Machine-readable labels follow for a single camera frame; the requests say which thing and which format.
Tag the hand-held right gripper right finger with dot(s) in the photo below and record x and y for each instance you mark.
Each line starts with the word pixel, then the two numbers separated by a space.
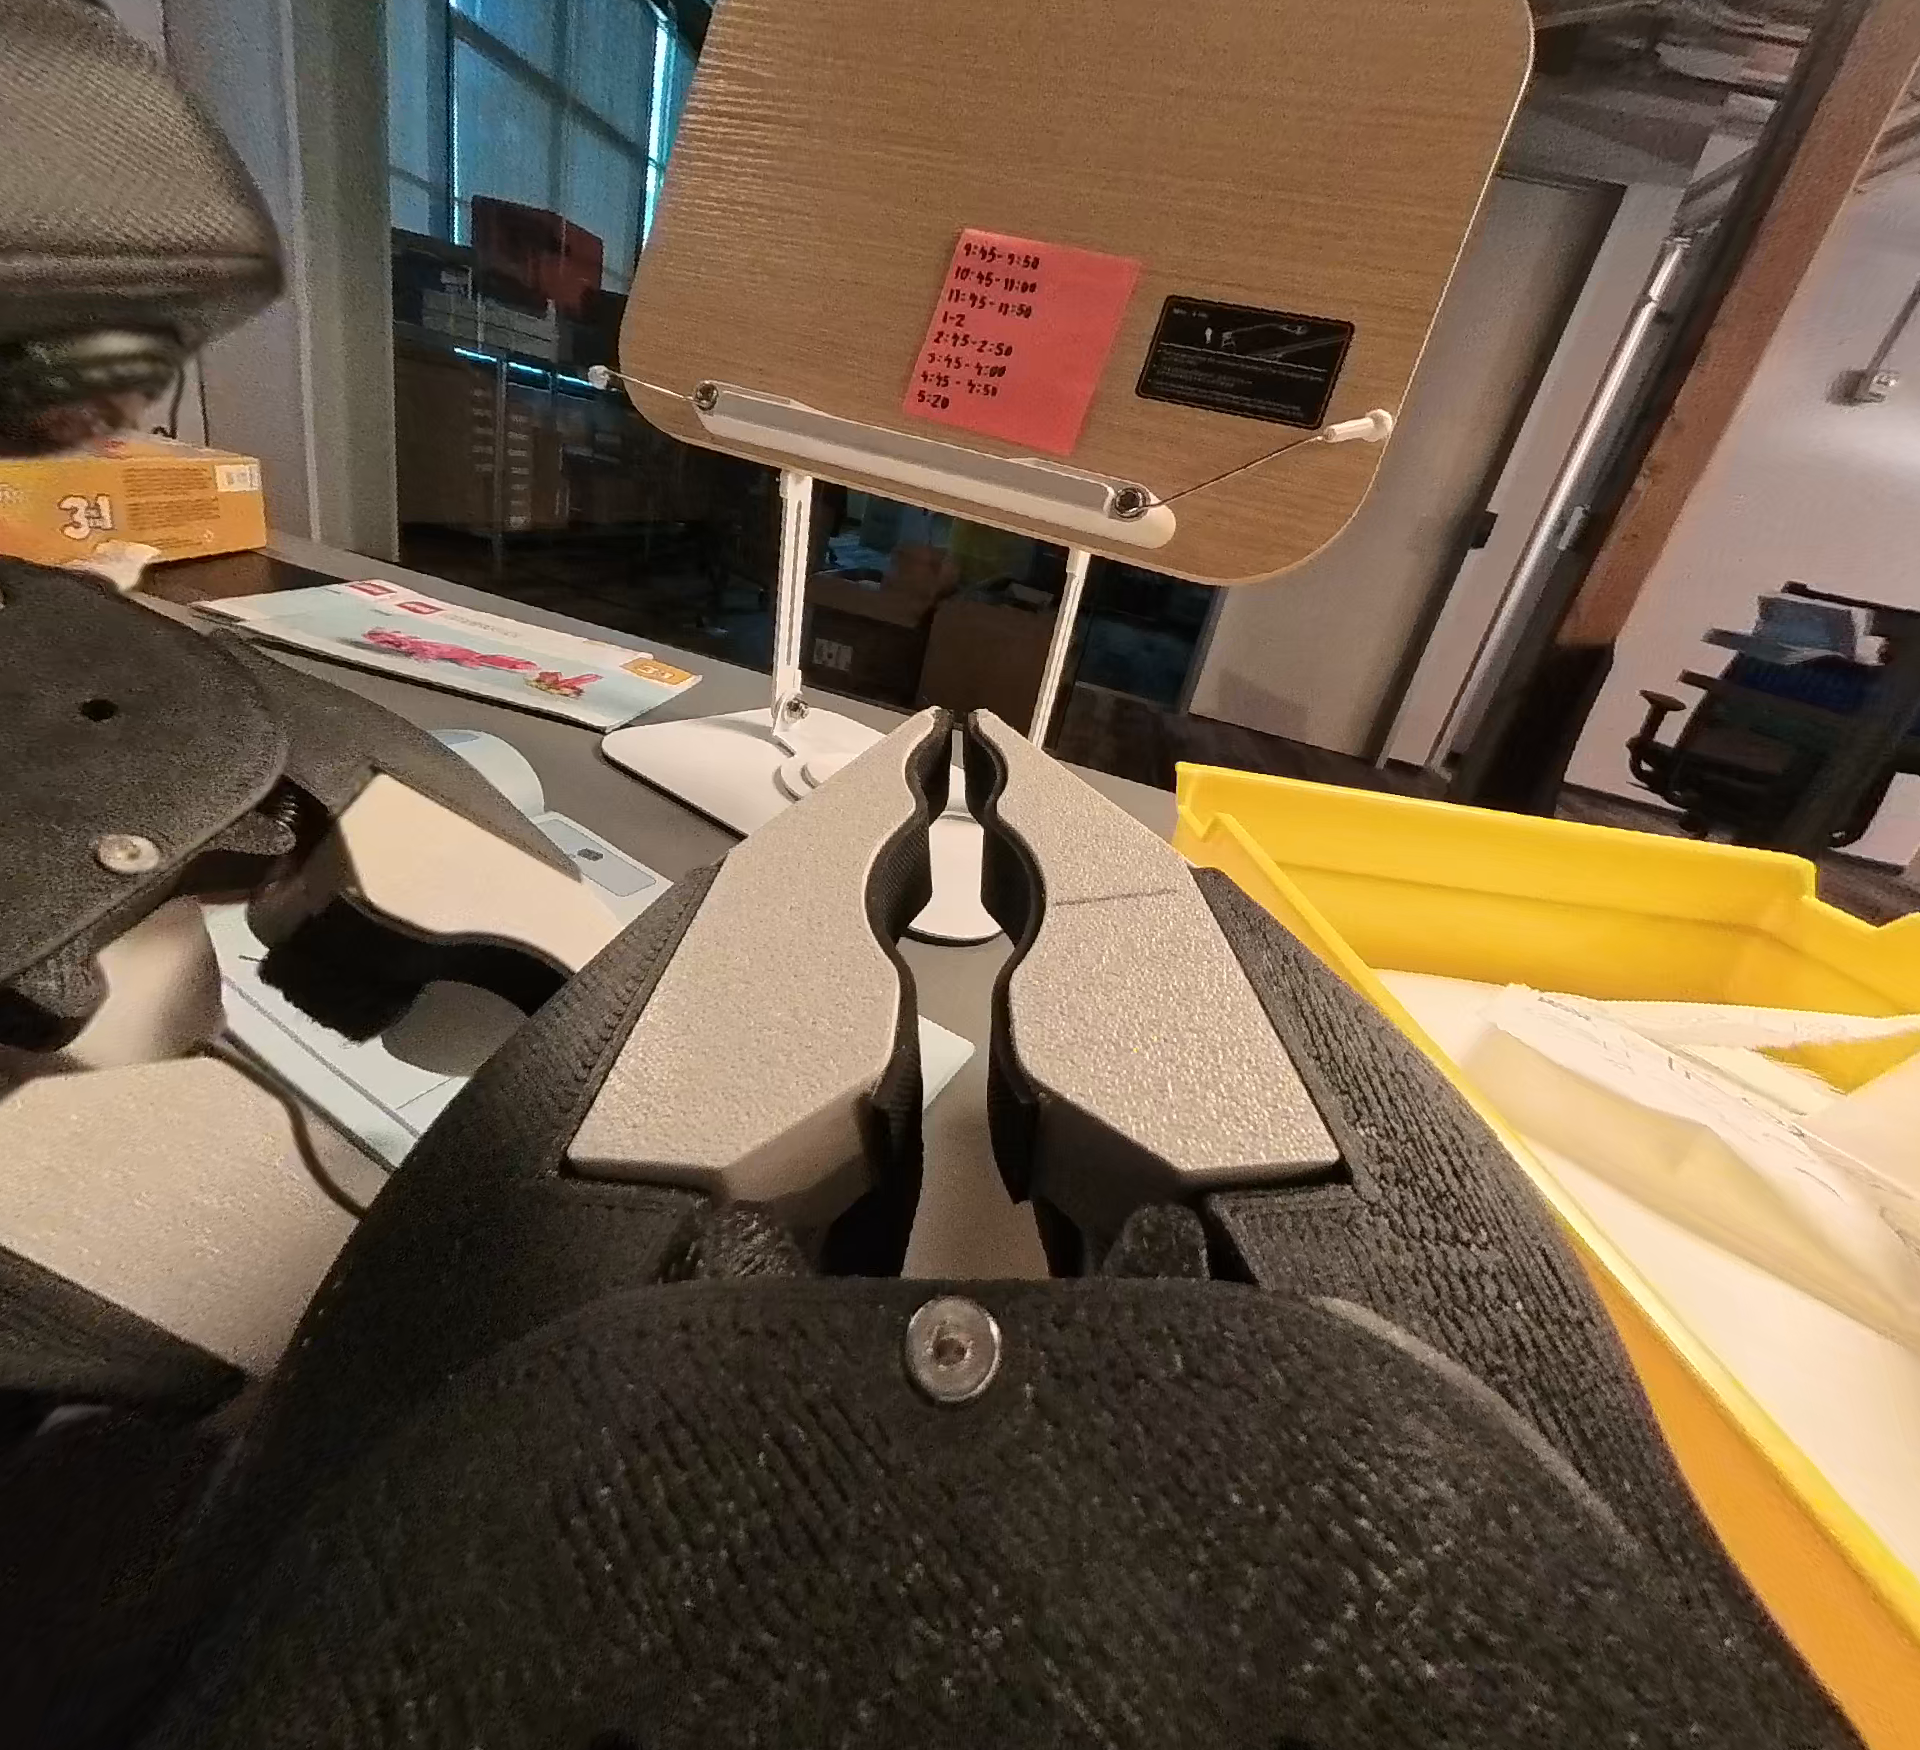
pixel 1158 1030

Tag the closed instruction booklet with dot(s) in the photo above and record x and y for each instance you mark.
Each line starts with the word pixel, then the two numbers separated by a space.
pixel 451 647

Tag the open pale blue instruction booklet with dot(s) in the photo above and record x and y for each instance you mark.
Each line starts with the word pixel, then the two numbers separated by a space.
pixel 578 840

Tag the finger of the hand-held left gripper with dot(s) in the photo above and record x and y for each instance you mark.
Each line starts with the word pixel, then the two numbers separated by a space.
pixel 434 865

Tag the white paper bags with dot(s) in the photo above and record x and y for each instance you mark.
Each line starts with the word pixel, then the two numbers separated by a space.
pixel 1680 1152

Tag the wooden book stand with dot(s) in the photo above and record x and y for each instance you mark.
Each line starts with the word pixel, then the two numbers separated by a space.
pixel 1053 104

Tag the pink sticky note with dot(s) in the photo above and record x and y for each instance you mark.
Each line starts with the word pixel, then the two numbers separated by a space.
pixel 1018 340

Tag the black label sticker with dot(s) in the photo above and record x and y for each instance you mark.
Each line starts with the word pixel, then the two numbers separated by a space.
pixel 1249 357

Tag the yellow toy box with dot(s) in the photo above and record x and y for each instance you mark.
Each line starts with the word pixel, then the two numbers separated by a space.
pixel 154 497

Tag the black office chair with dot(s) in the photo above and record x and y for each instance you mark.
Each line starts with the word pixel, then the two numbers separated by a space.
pixel 1772 730

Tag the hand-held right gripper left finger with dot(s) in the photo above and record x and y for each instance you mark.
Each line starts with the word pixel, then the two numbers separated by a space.
pixel 751 1012

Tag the yellow plastic bin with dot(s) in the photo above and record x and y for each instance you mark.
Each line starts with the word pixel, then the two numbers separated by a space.
pixel 1502 883

